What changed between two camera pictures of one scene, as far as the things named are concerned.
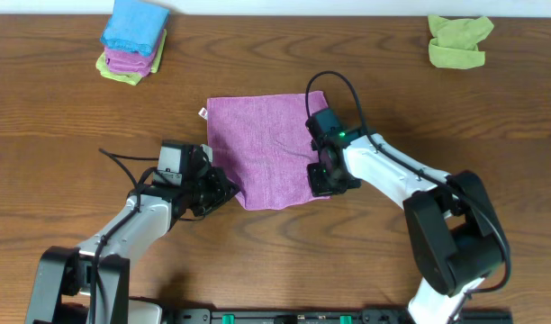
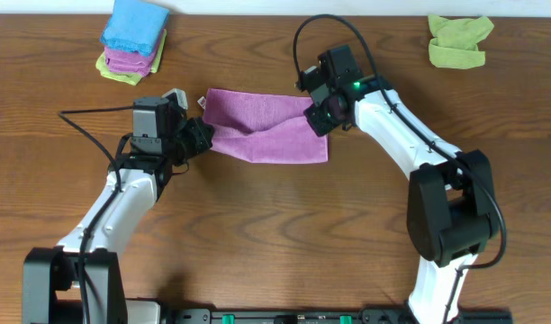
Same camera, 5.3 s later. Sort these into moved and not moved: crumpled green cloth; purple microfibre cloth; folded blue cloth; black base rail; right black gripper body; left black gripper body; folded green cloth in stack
Moved: right black gripper body; left black gripper body; purple microfibre cloth
Not moved: black base rail; folded green cloth in stack; crumpled green cloth; folded blue cloth
